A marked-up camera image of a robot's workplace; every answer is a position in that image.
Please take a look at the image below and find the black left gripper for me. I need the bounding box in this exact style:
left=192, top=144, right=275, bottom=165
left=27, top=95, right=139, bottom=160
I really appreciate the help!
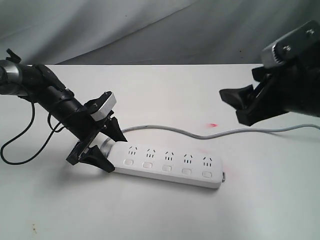
left=65, top=99, right=127, bottom=173

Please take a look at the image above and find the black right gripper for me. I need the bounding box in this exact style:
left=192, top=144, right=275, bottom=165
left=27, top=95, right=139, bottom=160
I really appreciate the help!
left=218, top=54, right=301, bottom=127

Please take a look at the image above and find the white five-outlet power strip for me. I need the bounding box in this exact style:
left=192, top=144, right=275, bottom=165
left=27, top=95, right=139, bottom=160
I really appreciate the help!
left=107, top=142, right=226, bottom=189

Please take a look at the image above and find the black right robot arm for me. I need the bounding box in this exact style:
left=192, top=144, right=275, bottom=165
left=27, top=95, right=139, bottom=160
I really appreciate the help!
left=219, top=42, right=320, bottom=126

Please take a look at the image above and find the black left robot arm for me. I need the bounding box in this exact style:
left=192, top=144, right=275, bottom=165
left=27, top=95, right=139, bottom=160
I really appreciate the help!
left=0, top=48, right=126, bottom=173

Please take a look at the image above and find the grey backdrop cloth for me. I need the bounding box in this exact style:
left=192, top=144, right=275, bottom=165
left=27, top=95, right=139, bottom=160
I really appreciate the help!
left=0, top=0, right=320, bottom=65

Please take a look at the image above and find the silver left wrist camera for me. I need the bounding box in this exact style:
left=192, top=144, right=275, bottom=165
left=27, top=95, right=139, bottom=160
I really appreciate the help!
left=90, top=91, right=117, bottom=122

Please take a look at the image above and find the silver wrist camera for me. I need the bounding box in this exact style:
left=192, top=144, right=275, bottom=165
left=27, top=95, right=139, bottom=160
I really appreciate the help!
left=90, top=91, right=117, bottom=122
left=261, top=20, right=320, bottom=69

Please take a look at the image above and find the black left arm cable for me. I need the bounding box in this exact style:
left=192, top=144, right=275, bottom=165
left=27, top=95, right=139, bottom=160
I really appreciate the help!
left=0, top=97, right=63, bottom=165

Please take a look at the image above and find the grey power cable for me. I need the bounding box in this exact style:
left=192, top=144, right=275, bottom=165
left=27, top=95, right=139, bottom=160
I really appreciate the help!
left=99, top=123, right=320, bottom=158

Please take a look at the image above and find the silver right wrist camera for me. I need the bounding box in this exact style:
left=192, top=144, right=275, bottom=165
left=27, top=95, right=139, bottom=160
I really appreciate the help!
left=261, top=20, right=320, bottom=69

